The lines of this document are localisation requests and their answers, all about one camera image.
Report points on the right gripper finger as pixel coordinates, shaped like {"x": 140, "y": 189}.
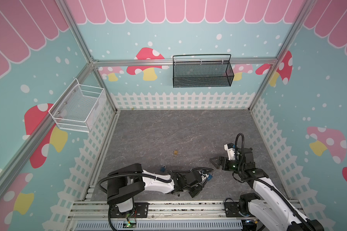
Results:
{"x": 220, "y": 164}
{"x": 218, "y": 159}

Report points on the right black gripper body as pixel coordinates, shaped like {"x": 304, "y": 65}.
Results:
{"x": 224, "y": 163}

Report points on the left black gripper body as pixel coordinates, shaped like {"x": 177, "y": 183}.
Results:
{"x": 193, "y": 191}

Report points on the large blue padlock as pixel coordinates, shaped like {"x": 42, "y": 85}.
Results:
{"x": 209, "y": 176}

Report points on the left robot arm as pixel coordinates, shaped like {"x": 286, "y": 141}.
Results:
{"x": 122, "y": 185}

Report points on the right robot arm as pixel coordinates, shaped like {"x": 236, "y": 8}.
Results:
{"x": 267, "y": 203}

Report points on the small blue padlock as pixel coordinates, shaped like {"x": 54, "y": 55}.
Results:
{"x": 163, "y": 168}

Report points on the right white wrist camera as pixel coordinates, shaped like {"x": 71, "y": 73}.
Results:
{"x": 231, "y": 150}

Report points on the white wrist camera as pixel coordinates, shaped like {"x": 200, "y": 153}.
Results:
{"x": 231, "y": 150}
{"x": 205, "y": 172}

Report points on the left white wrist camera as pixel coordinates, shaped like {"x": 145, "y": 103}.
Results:
{"x": 205, "y": 172}

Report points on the black mesh wall basket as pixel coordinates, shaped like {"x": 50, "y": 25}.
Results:
{"x": 202, "y": 70}

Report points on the white vented cable duct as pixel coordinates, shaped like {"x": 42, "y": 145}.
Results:
{"x": 179, "y": 225}

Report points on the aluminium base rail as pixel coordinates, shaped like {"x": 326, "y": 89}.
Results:
{"x": 155, "y": 210}

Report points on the white mesh wall basket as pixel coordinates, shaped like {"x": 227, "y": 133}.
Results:
{"x": 79, "y": 107}

